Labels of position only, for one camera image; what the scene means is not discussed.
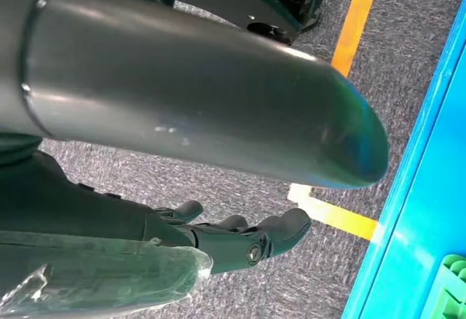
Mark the blue metal shelf rack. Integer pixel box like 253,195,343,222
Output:
340,0,466,319

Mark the yellow tape square outline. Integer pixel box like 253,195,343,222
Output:
287,0,385,242

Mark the clear plastic film wrap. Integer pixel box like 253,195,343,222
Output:
0,229,213,319

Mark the green plastic crate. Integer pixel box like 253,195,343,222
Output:
421,253,466,319

